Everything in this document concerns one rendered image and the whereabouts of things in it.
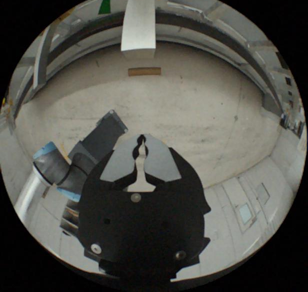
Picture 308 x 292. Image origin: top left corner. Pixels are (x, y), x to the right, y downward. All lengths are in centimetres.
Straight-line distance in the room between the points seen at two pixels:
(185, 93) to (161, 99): 28
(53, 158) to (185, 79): 118
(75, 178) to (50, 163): 16
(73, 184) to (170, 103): 103
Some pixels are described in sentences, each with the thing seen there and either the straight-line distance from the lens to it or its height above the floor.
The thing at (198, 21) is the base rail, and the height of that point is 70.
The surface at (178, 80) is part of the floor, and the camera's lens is 100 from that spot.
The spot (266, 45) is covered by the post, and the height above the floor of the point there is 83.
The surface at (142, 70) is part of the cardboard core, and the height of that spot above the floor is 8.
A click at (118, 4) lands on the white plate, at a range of 38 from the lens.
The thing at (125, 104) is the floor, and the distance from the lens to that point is 98.
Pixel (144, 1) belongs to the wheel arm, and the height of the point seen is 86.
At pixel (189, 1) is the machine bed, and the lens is 64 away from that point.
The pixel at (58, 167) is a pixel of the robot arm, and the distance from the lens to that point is 49.
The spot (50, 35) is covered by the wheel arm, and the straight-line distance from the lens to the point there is 36.
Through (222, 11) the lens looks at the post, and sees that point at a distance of 41.
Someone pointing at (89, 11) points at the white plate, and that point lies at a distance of 40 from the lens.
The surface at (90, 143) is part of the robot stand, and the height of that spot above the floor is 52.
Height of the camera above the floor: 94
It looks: 59 degrees down
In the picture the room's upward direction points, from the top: 174 degrees clockwise
